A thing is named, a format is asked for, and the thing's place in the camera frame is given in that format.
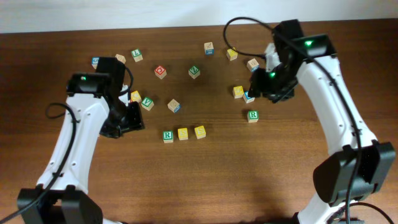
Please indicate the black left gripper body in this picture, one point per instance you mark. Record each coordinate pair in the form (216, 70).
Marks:
(125, 119)

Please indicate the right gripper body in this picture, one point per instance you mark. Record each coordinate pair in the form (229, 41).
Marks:
(275, 83)

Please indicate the green r block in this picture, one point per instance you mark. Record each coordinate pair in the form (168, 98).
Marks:
(253, 116)
(168, 136)

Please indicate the blue P block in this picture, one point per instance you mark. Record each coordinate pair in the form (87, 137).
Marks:
(174, 105)

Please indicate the yellow S block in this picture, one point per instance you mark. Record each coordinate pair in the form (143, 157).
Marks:
(182, 134)
(200, 132)

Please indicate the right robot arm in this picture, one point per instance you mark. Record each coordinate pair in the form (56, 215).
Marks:
(358, 163)

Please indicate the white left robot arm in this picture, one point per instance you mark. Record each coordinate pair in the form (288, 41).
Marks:
(98, 104)

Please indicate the yellow C block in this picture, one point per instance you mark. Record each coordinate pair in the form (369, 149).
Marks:
(135, 97)

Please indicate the green V block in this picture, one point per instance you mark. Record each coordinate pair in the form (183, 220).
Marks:
(147, 103)

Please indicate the blue D block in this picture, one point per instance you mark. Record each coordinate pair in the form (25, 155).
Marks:
(252, 65)

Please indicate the blue L block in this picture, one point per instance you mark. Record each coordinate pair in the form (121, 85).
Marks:
(247, 98)

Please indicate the yellow E block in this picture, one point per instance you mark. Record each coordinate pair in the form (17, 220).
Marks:
(238, 92)

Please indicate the yellow M block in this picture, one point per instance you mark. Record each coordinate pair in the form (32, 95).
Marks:
(231, 54)

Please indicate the red Q block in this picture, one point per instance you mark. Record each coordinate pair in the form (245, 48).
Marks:
(160, 72)

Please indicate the yellow 8 block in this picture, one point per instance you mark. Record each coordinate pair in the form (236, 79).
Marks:
(121, 58)

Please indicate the blue 5 block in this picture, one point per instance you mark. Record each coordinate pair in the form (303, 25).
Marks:
(94, 62)

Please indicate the green L block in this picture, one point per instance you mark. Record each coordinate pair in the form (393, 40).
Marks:
(137, 55)

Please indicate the blue block far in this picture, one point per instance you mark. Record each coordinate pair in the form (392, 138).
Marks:
(209, 48)

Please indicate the green Z block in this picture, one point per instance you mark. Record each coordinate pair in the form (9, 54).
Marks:
(194, 72)

